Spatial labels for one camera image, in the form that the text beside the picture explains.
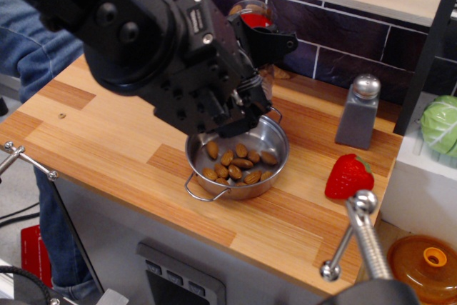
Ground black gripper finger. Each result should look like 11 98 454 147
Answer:
228 14 298 67
215 81 272 138

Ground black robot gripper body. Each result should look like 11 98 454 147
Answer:
154 0 250 136

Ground clear almond jar red label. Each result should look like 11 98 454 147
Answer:
227 0 279 101

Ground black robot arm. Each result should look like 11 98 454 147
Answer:
24 0 298 137

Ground stainless steel pot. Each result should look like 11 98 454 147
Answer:
184 109 290 202

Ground almonds in pot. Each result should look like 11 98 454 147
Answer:
201 141 278 186

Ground orange pot lid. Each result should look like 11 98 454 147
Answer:
387 235 456 304

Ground toy ice cream cone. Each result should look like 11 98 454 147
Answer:
273 66 291 79

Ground grey shaker silver cap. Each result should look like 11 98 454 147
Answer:
335 74 381 150

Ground red toy strawberry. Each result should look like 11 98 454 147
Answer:
324 154 374 199

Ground person in blue jeans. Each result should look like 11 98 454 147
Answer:
1 0 101 304

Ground green toy cabbage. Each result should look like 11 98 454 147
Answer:
420 95 456 158

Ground grey oven control panel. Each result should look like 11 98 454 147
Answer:
136 243 226 305

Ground red box on floor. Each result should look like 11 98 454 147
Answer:
21 225 52 288

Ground black upright post right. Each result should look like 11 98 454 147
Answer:
393 0 456 136

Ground black cable on floor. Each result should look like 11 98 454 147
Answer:
0 200 41 228

